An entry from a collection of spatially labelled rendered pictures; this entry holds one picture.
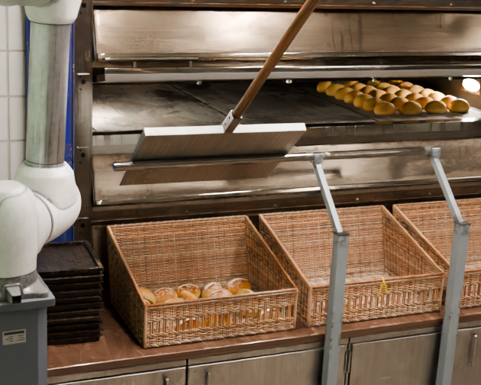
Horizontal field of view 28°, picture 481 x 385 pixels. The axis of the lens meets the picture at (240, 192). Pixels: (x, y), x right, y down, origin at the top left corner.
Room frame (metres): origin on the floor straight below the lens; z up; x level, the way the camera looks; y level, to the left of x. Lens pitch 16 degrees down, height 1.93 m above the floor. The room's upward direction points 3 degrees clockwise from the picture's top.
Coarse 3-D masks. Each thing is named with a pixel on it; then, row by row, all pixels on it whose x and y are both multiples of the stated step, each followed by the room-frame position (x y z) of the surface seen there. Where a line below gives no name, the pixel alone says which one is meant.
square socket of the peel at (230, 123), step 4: (232, 112) 2.91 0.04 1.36; (228, 116) 2.93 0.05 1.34; (232, 116) 2.90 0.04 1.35; (224, 120) 2.96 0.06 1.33; (228, 120) 2.93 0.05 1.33; (232, 120) 2.90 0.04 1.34; (236, 120) 2.91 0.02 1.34; (240, 120) 2.91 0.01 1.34; (224, 124) 2.95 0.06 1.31; (228, 124) 2.93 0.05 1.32; (232, 124) 2.92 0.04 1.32; (236, 124) 2.93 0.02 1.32; (224, 128) 2.95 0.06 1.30; (228, 128) 2.94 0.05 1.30; (232, 128) 2.95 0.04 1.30
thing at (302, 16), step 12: (312, 0) 2.48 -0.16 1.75; (300, 12) 2.53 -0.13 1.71; (300, 24) 2.55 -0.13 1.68; (288, 36) 2.59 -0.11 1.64; (276, 48) 2.64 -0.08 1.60; (276, 60) 2.67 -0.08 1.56; (264, 72) 2.72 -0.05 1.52; (252, 84) 2.78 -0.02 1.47; (252, 96) 2.81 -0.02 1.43; (240, 108) 2.86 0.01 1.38
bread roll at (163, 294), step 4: (160, 288) 3.22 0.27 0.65; (164, 288) 3.22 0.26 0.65; (168, 288) 3.22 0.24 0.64; (156, 292) 3.20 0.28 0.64; (160, 292) 3.20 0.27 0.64; (164, 292) 3.20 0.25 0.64; (168, 292) 3.20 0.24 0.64; (172, 292) 3.21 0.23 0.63; (156, 296) 3.19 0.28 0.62; (160, 296) 3.19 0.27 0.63; (164, 296) 3.19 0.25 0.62; (168, 296) 3.19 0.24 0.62; (172, 296) 3.20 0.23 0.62; (176, 296) 3.22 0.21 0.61; (156, 300) 3.18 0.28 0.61; (160, 300) 3.18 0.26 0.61; (164, 300) 3.18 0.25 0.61
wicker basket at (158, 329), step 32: (128, 224) 3.30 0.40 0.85; (160, 224) 3.35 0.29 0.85; (192, 224) 3.40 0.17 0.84; (224, 224) 3.44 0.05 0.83; (128, 256) 3.27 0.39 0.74; (160, 256) 3.32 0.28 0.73; (192, 256) 3.36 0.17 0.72; (224, 256) 3.42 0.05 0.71; (256, 256) 3.37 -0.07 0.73; (128, 288) 3.02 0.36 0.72; (224, 288) 3.38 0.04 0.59; (256, 288) 3.36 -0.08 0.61; (288, 288) 3.11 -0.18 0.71; (128, 320) 3.00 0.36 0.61; (160, 320) 2.86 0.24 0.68; (256, 320) 3.10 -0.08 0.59; (288, 320) 3.05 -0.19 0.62
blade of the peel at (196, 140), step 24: (144, 144) 2.90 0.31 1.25; (168, 144) 2.94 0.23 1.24; (192, 144) 2.98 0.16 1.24; (216, 144) 3.01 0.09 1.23; (240, 144) 3.05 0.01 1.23; (264, 144) 3.09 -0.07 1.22; (288, 144) 3.13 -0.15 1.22; (192, 168) 3.12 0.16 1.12; (216, 168) 3.16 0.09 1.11; (240, 168) 3.21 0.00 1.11; (264, 168) 3.25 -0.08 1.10
